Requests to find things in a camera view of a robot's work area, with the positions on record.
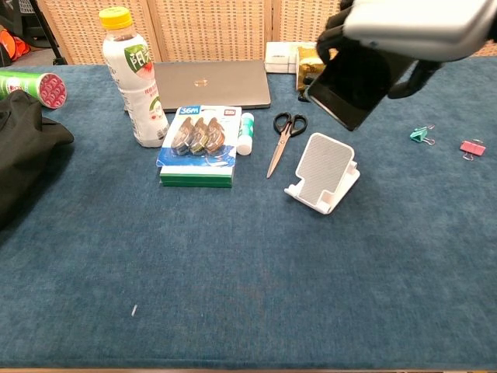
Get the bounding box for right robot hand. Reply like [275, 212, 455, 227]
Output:
[315, 0, 497, 100]

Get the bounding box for black smartphone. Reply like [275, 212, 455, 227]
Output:
[307, 47, 413, 132]

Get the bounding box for white phone stand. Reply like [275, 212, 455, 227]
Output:
[283, 132, 361, 215]

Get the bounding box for green binder clip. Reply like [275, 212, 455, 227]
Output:
[409, 124, 436, 146]

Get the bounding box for gold tissue pack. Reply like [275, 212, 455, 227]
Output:
[295, 45, 331, 92]

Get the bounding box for white flat box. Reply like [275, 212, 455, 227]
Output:
[264, 41, 301, 75]

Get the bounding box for pink binder clip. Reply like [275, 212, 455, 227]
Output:
[460, 139, 488, 161]

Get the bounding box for wicker folding screen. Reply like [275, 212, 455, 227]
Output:
[36, 0, 497, 65]

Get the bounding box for white green glue stick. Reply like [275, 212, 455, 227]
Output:
[236, 112, 255, 157]

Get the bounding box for grey laptop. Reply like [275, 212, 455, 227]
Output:
[124, 59, 272, 113]

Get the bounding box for correction tape blister pack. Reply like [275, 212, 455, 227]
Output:
[155, 104, 242, 169]

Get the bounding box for green and white box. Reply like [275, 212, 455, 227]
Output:
[159, 166, 235, 189]

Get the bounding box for yellow capped drink bottle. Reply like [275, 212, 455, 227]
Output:
[98, 7, 169, 148]

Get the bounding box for blue table cloth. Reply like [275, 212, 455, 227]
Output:
[0, 56, 497, 371]

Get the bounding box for black tripod leg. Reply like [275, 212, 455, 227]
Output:
[30, 0, 68, 66]

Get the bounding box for green snack tube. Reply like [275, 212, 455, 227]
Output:
[0, 70, 68, 110]

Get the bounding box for orange bag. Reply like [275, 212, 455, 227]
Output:
[0, 24, 31, 63]

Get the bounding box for black fabric bag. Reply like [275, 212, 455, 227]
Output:
[0, 89, 75, 231]

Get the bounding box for black handled scissors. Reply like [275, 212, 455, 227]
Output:
[266, 111, 308, 180]

